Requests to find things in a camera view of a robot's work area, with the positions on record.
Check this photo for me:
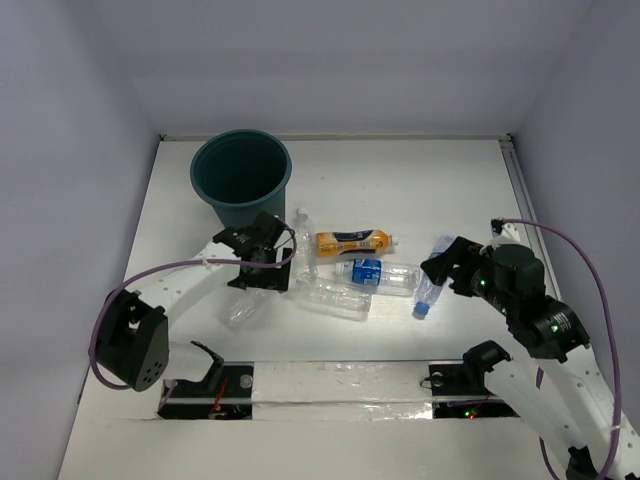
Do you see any blue label water bottle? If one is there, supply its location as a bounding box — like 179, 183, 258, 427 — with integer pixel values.
333, 258, 421, 297

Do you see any blue cap water bottle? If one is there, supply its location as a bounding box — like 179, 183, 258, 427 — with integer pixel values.
411, 233, 457, 320

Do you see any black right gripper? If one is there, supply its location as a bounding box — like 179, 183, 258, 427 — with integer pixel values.
420, 233, 514, 313

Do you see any orange label drink bottle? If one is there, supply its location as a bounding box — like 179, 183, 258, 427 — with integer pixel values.
315, 229, 399, 258

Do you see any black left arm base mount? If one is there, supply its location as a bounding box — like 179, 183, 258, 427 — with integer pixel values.
157, 341, 254, 420

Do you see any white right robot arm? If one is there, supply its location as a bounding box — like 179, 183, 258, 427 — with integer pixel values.
421, 235, 639, 479

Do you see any dark green plastic bin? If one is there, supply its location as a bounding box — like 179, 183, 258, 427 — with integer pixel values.
190, 129, 292, 227

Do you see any upright-lying clear ribbed bottle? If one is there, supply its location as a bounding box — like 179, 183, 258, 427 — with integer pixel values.
291, 207, 317, 286

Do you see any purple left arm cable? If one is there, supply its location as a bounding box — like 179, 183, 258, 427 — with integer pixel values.
88, 227, 299, 390

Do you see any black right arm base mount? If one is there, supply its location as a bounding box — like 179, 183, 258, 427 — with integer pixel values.
420, 341, 517, 420

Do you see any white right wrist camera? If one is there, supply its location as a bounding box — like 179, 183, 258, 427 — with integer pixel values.
488, 218, 521, 249

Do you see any clear bottle blue-white cap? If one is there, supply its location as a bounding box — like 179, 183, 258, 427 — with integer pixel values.
294, 279, 372, 321

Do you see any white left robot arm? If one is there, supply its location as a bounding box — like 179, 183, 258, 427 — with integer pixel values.
88, 212, 297, 392

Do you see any clear bottle plain white cap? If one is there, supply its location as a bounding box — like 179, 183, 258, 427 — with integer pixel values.
223, 289, 267, 330

